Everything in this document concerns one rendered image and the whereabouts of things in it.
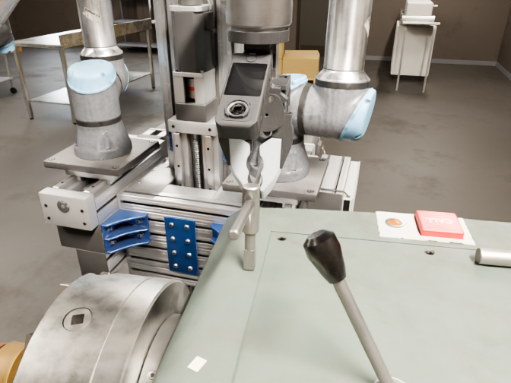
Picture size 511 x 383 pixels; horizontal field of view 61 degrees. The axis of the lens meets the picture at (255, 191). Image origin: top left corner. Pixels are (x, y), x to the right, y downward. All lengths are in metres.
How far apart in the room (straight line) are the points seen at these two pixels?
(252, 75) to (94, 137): 0.77
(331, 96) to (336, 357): 0.59
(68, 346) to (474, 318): 0.46
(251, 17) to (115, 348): 0.39
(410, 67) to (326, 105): 6.78
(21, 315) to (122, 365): 2.14
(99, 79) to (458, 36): 8.64
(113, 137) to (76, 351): 0.75
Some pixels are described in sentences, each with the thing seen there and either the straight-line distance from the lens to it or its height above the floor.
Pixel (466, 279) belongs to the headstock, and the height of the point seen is 1.26.
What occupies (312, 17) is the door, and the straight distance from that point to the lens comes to 9.41.
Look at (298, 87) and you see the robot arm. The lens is 0.98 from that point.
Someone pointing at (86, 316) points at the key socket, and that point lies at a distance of 0.58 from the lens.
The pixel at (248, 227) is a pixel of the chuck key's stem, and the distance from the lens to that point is 0.55.
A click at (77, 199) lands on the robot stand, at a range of 1.13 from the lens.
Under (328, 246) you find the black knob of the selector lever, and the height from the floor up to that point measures 1.40.
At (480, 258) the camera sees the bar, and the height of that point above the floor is 1.27.
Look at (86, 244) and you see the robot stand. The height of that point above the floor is 0.96.
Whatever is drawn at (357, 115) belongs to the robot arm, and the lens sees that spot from 0.93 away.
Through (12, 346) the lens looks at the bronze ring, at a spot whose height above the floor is 1.12.
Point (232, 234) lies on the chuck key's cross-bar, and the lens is 0.45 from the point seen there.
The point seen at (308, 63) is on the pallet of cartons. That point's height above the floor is 0.36.
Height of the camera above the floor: 1.61
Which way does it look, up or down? 27 degrees down
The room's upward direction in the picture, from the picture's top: straight up
